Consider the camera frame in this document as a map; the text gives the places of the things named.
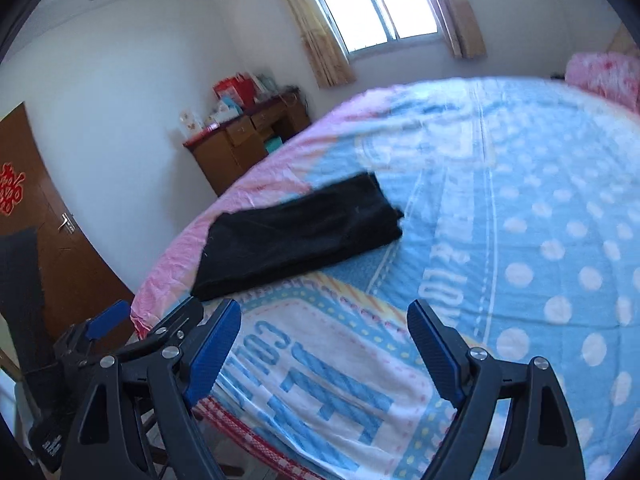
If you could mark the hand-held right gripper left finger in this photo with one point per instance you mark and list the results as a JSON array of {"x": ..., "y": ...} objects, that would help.
[{"x": 215, "y": 345}]

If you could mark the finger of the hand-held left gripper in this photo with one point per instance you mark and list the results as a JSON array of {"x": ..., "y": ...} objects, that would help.
[
  {"x": 175, "y": 317},
  {"x": 107, "y": 321}
]

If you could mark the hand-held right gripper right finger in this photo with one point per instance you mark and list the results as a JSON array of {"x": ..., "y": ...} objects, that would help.
[{"x": 436, "y": 347}]

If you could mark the black pants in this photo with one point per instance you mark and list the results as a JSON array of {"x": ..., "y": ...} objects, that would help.
[{"x": 300, "y": 235}]

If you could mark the brown wooden door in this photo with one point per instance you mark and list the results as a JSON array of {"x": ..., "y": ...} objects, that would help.
[{"x": 75, "y": 270}]

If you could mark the dark cloth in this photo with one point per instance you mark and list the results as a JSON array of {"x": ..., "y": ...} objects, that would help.
[{"x": 22, "y": 300}]

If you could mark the red door decoration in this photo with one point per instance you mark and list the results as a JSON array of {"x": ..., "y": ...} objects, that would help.
[{"x": 10, "y": 190}]

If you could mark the wooden desk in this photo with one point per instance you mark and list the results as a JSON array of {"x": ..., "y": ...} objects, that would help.
[{"x": 235, "y": 150}]

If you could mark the white patterned box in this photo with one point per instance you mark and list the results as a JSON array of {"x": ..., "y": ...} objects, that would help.
[{"x": 192, "y": 124}]

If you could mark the blue polka-dot bed sheet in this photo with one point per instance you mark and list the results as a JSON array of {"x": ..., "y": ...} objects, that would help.
[{"x": 500, "y": 160}]

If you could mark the red gift bag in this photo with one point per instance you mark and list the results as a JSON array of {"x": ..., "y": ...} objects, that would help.
[{"x": 232, "y": 90}]

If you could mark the beige patterned curtain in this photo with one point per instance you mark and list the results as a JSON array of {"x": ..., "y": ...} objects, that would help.
[
  {"x": 457, "y": 15},
  {"x": 320, "y": 35}
]

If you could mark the pink floral pillow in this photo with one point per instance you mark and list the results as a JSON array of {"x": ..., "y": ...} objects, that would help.
[{"x": 605, "y": 75}]

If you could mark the window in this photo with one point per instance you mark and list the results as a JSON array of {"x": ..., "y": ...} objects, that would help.
[{"x": 375, "y": 5}]

